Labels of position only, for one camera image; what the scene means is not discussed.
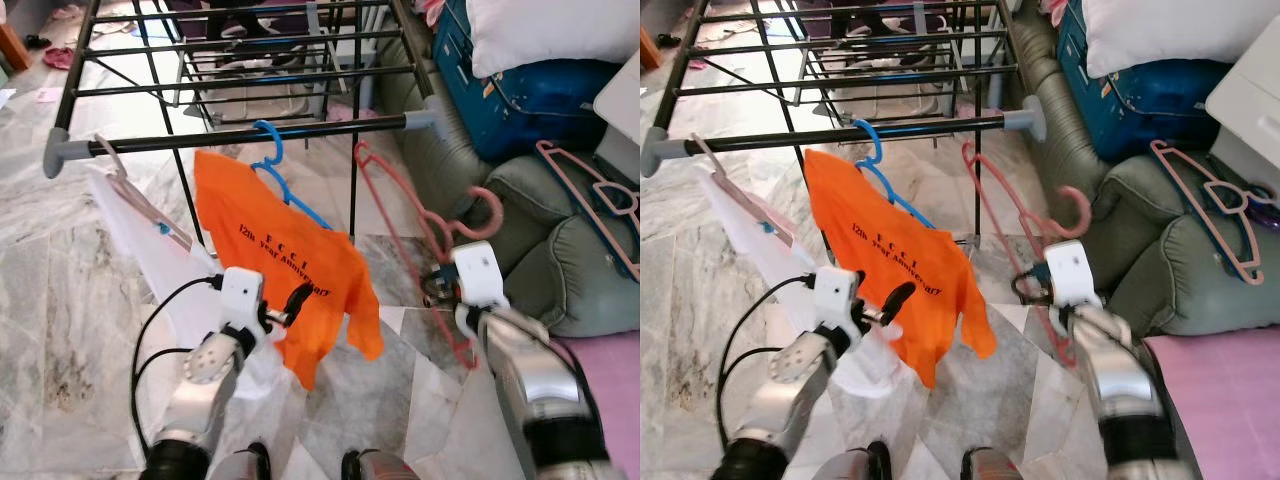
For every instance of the pink plastic hanger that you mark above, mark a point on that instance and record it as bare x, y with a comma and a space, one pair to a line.
499, 212
1158, 148
545, 150
160, 215
765, 218
1086, 210

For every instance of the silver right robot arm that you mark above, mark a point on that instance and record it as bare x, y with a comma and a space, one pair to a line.
1125, 390
540, 390

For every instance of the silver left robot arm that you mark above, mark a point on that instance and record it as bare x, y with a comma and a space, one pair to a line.
800, 365
205, 365

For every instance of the blue plastic hanger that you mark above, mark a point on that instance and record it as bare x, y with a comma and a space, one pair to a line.
281, 142
879, 140

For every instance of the orange printed T-shirt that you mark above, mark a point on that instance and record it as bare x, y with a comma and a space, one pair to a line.
870, 220
260, 220

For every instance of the dark green sofa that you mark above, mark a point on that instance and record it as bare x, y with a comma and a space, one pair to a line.
560, 260
1180, 270

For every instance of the white T-shirt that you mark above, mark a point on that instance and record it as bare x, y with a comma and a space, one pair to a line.
760, 260
150, 260

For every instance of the robot left leg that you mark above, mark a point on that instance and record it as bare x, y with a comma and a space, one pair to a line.
240, 465
858, 466

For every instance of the robot leg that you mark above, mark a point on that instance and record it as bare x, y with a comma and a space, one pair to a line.
858, 466
240, 465
992, 468
380, 468

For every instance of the robot right leg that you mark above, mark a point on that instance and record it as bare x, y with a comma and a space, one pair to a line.
992, 468
380, 468

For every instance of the blue hard suitcase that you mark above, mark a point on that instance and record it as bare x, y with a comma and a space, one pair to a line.
540, 110
1150, 110

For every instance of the pink sofa cover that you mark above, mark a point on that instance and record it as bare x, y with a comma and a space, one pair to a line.
1230, 410
615, 420

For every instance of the white plastic box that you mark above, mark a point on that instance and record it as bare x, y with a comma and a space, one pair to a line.
1250, 110
622, 110

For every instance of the black metal drying rack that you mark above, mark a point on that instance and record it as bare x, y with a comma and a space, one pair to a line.
62, 155
660, 157

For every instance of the white pillow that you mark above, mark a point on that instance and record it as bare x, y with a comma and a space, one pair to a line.
1170, 30
550, 30

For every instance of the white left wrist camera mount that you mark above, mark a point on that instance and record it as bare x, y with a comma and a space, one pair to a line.
835, 293
240, 295

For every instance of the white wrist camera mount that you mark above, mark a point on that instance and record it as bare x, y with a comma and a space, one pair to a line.
1070, 272
240, 295
835, 293
480, 272

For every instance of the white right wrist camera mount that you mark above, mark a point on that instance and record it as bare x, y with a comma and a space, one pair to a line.
1070, 272
480, 272

